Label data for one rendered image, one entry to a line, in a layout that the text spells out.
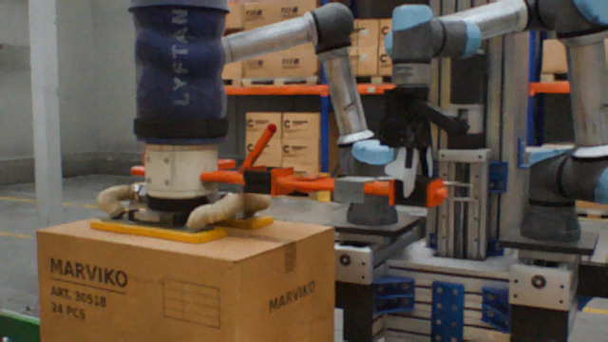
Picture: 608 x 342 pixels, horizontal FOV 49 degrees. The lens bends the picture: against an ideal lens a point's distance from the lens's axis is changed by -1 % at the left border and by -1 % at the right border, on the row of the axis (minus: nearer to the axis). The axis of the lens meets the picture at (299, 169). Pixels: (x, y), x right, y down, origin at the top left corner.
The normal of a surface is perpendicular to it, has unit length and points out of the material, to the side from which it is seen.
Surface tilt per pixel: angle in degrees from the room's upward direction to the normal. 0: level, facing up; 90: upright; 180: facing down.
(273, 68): 90
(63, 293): 90
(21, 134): 90
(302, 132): 92
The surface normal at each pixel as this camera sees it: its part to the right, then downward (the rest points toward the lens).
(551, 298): -0.46, 0.09
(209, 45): 0.65, -0.30
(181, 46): 0.34, -0.20
